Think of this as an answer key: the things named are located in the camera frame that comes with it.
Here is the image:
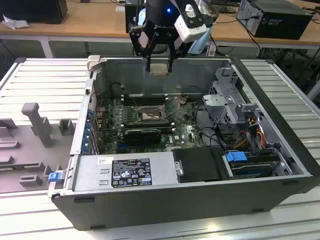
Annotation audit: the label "black looped wire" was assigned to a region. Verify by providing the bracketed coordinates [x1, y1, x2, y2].
[196, 101, 226, 151]

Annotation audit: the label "black desktop PC tower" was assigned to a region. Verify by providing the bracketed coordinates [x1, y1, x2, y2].
[236, 0, 314, 41]

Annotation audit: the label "grey case release handle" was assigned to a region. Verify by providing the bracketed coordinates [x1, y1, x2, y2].
[86, 54, 101, 74]

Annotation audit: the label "yellow red wire bundle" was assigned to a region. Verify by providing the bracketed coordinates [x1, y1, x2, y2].
[234, 117, 266, 151]

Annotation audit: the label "crumpled white paper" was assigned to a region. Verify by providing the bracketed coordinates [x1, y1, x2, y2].
[1, 13, 30, 30]

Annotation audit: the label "blue case latch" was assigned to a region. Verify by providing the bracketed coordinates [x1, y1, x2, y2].
[48, 171, 62, 183]

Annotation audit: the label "square CPU chip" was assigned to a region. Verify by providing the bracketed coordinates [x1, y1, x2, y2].
[149, 63, 170, 76]

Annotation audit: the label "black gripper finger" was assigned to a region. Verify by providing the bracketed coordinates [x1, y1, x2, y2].
[166, 33, 188, 73]
[129, 23, 161, 72]

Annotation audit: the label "wooden desk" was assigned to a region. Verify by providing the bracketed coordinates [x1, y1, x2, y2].
[0, 0, 320, 48]

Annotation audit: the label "blue expansion slot clips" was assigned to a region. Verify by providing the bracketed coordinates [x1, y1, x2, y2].
[83, 106, 95, 154]

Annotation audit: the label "black box on desk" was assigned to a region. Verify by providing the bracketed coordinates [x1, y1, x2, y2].
[0, 0, 69, 25]

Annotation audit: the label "black graphics card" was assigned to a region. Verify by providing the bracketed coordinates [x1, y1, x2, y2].
[123, 128, 163, 146]

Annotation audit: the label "grey power supply unit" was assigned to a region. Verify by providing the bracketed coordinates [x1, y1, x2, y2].
[72, 152, 180, 192]

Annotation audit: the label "black RAM slot bank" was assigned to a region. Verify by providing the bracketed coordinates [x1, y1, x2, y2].
[119, 119, 176, 133]
[121, 92, 169, 106]

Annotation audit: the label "silver drive cage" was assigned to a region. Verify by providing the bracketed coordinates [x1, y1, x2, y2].
[202, 66, 262, 126]

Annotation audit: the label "small black computer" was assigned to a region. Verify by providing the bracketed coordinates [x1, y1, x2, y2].
[124, 3, 148, 35]

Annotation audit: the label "green motherboard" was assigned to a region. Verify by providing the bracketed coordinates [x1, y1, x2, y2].
[99, 96, 208, 155]

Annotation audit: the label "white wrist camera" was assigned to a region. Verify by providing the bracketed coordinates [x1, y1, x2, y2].
[174, 3, 208, 43]

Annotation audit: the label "white power strip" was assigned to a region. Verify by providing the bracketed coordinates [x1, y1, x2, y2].
[206, 43, 217, 58]

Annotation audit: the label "hard disk in blue carrier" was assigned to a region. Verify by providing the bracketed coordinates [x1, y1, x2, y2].
[224, 149, 280, 180]

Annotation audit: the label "black plastic shroud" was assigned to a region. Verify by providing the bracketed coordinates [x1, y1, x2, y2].
[172, 147, 227, 183]

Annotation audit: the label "metal socket cover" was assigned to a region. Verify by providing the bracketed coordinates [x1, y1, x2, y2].
[163, 96, 182, 120]

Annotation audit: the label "grey parts rack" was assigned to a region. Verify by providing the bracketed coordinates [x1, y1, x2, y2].
[0, 102, 78, 193]

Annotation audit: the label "CPU socket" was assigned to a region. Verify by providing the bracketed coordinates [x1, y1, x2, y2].
[136, 104, 166, 122]

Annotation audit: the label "pale blue teach pendant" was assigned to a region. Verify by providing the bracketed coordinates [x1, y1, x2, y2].
[187, 26, 213, 56]

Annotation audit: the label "black open PC case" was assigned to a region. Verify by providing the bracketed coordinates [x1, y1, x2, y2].
[47, 55, 320, 231]

